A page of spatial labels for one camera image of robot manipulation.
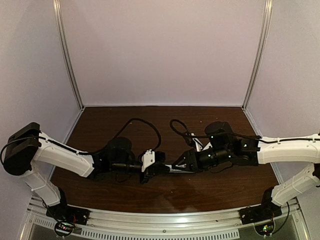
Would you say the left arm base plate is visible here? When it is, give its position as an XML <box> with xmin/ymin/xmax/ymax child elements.
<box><xmin>46</xmin><ymin>204</ymin><xmax>90</xmax><ymax>226</ymax></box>

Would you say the black camera cable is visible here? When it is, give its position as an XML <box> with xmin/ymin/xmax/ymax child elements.
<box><xmin>169</xmin><ymin>119</ymin><xmax>262</xmax><ymax>141</ymax></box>
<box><xmin>94</xmin><ymin>117</ymin><xmax>162</xmax><ymax>155</ymax></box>

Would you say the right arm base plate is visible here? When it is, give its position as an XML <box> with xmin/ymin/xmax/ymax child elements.
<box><xmin>238</xmin><ymin>205</ymin><xmax>282</xmax><ymax>225</ymax></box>

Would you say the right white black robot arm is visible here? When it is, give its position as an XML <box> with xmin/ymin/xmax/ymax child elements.
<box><xmin>172</xmin><ymin>121</ymin><xmax>320</xmax><ymax>223</ymax></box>

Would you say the left black camera cable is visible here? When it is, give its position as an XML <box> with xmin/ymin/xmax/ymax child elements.
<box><xmin>94</xmin><ymin>117</ymin><xmax>162</xmax><ymax>155</ymax></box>

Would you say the aluminium front rail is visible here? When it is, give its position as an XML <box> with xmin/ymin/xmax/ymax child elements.
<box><xmin>24</xmin><ymin>197</ymin><xmax>308</xmax><ymax>240</ymax></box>

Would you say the left aluminium frame post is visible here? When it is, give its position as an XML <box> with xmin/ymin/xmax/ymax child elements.
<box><xmin>52</xmin><ymin>0</ymin><xmax>85</xmax><ymax>111</ymax></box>

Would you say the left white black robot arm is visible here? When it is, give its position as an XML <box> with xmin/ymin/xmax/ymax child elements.
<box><xmin>0</xmin><ymin>122</ymin><xmax>170</xmax><ymax>221</ymax></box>

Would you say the right aluminium frame post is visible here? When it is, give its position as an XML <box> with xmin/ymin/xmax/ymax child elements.
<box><xmin>242</xmin><ymin>0</ymin><xmax>273</xmax><ymax>111</ymax></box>

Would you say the aluminium frame post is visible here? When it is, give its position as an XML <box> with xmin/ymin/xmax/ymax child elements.
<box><xmin>52</xmin><ymin>0</ymin><xmax>85</xmax><ymax>111</ymax></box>
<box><xmin>242</xmin><ymin>0</ymin><xmax>273</xmax><ymax>111</ymax></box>

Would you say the right black camera cable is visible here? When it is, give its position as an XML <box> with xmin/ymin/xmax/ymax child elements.
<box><xmin>169</xmin><ymin>119</ymin><xmax>262</xmax><ymax>141</ymax></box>

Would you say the white remote control body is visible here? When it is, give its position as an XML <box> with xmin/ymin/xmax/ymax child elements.
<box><xmin>169</xmin><ymin>168</ymin><xmax>194</xmax><ymax>174</ymax></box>

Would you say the perforated white cable duct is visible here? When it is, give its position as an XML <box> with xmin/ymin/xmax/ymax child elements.
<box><xmin>28</xmin><ymin>217</ymin><xmax>240</xmax><ymax>240</ymax></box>

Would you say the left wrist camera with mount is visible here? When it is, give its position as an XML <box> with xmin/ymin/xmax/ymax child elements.
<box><xmin>141</xmin><ymin>149</ymin><xmax>156</xmax><ymax>173</ymax></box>

